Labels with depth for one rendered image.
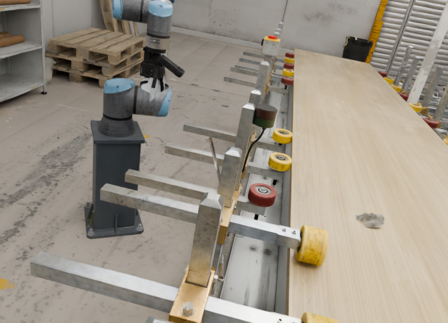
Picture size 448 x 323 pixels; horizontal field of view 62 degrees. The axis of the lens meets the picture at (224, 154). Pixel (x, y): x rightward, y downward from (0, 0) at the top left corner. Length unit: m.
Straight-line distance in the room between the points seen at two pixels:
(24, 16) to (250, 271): 3.60
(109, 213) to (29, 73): 2.53
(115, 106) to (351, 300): 1.47
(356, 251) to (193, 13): 8.54
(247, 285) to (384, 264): 0.42
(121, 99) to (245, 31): 7.30
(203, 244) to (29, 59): 3.91
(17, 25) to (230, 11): 5.65
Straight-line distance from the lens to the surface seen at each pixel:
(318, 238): 0.84
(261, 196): 1.05
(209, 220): 0.58
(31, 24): 4.29
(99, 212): 2.20
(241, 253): 1.29
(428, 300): 0.95
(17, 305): 1.98
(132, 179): 1.16
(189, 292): 0.65
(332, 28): 9.09
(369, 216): 1.11
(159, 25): 1.49
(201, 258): 0.63
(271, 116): 1.01
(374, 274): 0.94
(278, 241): 0.85
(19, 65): 4.48
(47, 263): 0.72
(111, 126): 1.99
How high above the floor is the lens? 1.45
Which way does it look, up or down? 26 degrees down
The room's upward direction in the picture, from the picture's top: 11 degrees clockwise
